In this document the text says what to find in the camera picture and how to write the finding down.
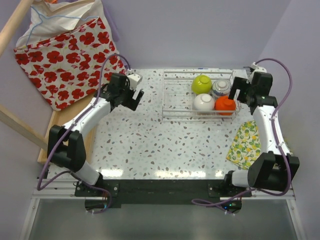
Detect wooden tray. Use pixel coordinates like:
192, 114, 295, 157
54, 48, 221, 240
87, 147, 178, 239
44, 94, 97, 164

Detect aluminium rail frame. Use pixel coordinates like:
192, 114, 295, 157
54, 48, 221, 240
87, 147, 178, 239
18, 67, 307, 240

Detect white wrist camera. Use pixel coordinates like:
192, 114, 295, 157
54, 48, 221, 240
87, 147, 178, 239
127, 73, 143, 91
244, 62, 267, 83

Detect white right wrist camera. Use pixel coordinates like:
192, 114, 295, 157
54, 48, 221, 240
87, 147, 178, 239
244, 62, 267, 83

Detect lemon print cloth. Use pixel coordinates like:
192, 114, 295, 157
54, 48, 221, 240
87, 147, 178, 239
226, 120, 261, 170

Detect lime green bowl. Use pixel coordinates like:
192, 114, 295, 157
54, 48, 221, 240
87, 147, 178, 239
191, 74, 212, 95

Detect red poppy print bag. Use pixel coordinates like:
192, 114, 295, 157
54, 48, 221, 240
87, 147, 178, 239
14, 18, 126, 111

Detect blue white ceramic bowl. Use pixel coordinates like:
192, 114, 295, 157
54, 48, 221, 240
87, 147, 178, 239
211, 79, 231, 98

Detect white cloth bag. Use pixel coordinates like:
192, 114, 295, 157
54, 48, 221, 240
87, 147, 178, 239
15, 0, 106, 48

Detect white wire dish rack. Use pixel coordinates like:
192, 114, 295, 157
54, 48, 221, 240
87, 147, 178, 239
162, 68, 247, 122

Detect wooden beam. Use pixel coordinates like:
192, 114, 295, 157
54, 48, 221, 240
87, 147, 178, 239
0, 105, 48, 150

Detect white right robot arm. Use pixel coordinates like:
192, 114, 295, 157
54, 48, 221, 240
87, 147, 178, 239
222, 70, 300, 197

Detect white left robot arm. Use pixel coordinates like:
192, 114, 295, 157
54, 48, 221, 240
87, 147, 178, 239
47, 73, 144, 196

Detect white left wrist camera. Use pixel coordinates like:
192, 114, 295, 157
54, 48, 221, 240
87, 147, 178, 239
127, 73, 143, 91

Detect white plastic bowl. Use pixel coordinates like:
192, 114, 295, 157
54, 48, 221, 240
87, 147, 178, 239
192, 93, 215, 111

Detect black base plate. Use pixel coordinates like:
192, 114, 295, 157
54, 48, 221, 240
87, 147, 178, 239
74, 179, 252, 211

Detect red orange plastic bowl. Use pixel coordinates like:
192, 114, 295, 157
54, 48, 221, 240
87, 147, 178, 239
214, 95, 236, 116

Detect wooden pole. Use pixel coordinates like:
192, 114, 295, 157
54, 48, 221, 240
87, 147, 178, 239
0, 0, 33, 56

